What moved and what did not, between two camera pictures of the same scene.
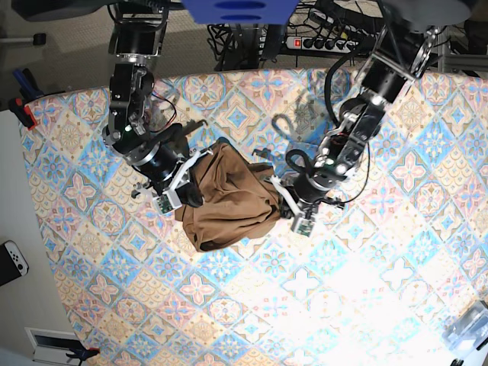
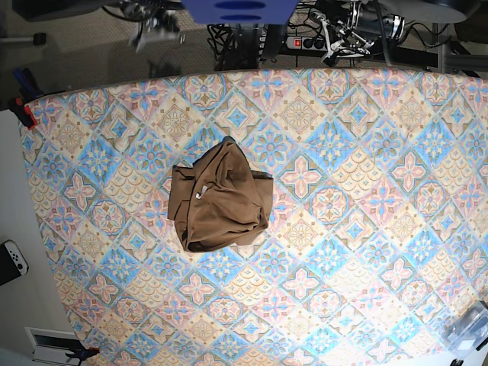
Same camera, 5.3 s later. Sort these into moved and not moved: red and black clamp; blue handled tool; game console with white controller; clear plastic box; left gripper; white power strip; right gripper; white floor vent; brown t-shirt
Moved: right gripper; left gripper; brown t-shirt
Not moved: blue handled tool; white power strip; clear plastic box; game console with white controller; white floor vent; red and black clamp
